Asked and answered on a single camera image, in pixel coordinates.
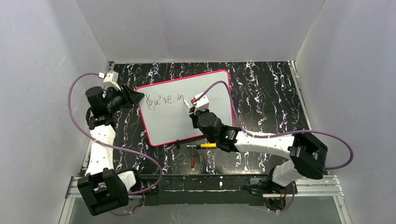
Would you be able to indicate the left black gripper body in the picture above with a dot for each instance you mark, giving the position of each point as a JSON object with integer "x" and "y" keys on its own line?
{"x": 125, "y": 96}

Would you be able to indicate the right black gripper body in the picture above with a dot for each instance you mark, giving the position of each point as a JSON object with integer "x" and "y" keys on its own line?
{"x": 192, "y": 113}

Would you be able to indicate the pink framed whiteboard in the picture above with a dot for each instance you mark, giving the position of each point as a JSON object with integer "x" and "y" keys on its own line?
{"x": 165, "y": 115}

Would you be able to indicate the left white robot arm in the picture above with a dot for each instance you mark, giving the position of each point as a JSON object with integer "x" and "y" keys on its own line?
{"x": 102, "y": 188}

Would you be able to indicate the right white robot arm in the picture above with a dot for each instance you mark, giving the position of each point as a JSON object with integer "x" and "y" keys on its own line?
{"x": 304, "y": 152}

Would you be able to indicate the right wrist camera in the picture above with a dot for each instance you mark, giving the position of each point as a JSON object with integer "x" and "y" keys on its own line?
{"x": 200, "y": 102}

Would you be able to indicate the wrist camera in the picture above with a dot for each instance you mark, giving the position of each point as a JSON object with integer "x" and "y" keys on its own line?
{"x": 110, "y": 80}
{"x": 200, "y": 102}

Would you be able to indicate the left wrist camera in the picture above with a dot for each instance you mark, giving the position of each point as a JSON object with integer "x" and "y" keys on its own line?
{"x": 110, "y": 80}

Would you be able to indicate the yellow handled screwdriver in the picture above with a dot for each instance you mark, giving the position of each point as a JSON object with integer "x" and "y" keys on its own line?
{"x": 203, "y": 146}

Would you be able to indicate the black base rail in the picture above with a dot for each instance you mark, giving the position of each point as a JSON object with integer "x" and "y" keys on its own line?
{"x": 211, "y": 189}

